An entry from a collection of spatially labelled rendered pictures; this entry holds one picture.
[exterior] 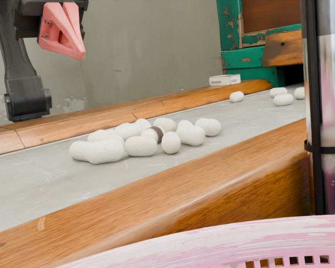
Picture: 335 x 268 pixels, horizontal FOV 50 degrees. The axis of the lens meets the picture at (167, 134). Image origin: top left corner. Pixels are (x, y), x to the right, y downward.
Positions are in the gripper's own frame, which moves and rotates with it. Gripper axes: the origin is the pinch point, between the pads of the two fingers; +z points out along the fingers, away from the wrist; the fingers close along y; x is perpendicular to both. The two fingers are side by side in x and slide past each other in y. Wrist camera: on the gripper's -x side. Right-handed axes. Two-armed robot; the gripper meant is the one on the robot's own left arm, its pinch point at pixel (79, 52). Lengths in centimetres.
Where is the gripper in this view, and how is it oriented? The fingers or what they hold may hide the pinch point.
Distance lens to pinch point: 50.0
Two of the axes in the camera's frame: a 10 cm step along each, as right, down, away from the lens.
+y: 7.4, -2.2, 6.4
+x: -3.4, 7.0, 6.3
